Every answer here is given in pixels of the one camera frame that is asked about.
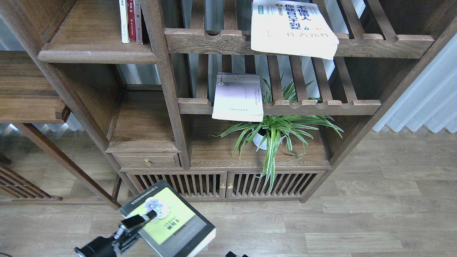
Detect white plant pot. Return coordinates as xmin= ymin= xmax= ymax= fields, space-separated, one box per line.
xmin=252 ymin=128 xmax=286 ymax=150

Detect white curtain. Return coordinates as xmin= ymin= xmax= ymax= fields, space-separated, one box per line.
xmin=373 ymin=36 xmax=457 ymax=133

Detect large white book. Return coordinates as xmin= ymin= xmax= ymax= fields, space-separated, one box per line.
xmin=250 ymin=0 xmax=339 ymax=60

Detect dark wooden bookshelf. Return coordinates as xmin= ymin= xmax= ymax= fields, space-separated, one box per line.
xmin=1 ymin=0 xmax=456 ymax=202

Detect green spider plant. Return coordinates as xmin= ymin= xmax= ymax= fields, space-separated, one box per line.
xmin=214 ymin=74 xmax=344 ymax=193

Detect grey upright book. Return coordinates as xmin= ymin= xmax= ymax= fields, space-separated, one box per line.
xmin=133 ymin=0 xmax=144 ymax=45

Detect red upright book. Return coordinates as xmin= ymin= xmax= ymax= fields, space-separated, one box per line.
xmin=127 ymin=0 xmax=136 ymax=42

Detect pale purple book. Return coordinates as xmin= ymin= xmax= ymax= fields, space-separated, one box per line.
xmin=212 ymin=72 xmax=264 ymax=122

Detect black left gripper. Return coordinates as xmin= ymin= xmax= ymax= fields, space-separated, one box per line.
xmin=74 ymin=210 xmax=157 ymax=257

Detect white upright book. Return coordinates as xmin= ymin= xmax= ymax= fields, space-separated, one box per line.
xmin=119 ymin=0 xmax=130 ymax=44

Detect yellow and grey book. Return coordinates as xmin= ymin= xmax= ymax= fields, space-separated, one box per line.
xmin=119 ymin=180 xmax=216 ymax=257

